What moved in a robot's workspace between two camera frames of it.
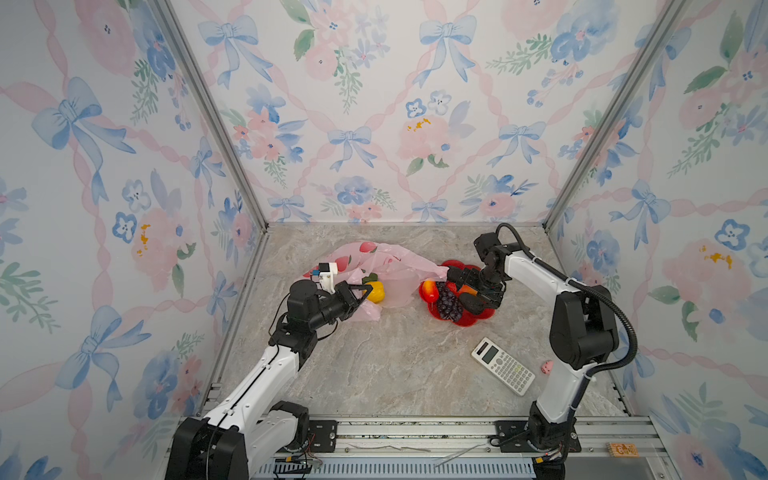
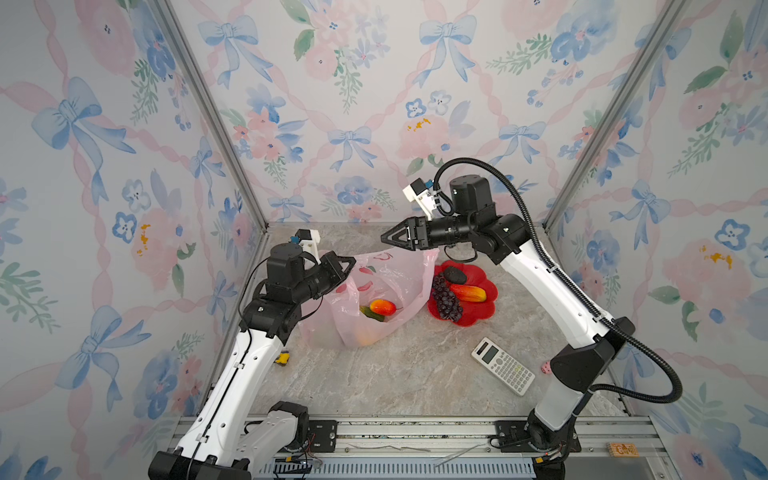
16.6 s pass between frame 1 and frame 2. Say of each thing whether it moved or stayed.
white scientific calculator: stayed
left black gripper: moved
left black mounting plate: stayed
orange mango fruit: stayed
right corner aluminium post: stayed
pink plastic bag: moved
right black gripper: moved
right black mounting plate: stayed
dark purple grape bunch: stayed
